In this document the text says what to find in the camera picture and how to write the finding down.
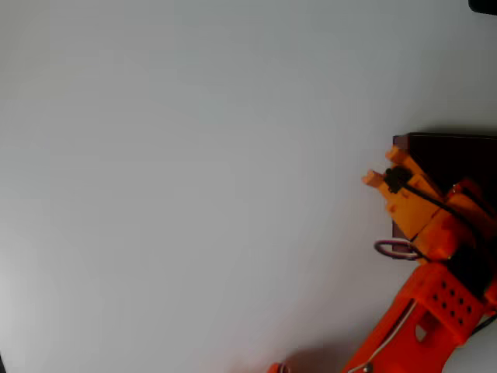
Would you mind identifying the dark brown box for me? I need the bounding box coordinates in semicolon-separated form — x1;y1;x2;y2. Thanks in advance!
391;132;497;253

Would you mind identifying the black object at edge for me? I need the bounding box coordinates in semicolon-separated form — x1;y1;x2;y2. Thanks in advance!
467;0;497;16

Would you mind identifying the small black gripper camera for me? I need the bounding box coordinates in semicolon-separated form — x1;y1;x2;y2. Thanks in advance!
384;166;413;194

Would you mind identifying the black camera cable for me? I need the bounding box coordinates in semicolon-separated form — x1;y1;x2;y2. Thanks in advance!
403;182;491;253

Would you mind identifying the looped servo wire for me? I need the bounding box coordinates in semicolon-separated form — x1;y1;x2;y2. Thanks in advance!
374;239;430;262

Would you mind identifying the white wire on arm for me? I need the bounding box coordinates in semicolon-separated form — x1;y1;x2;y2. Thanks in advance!
360;298;419;372

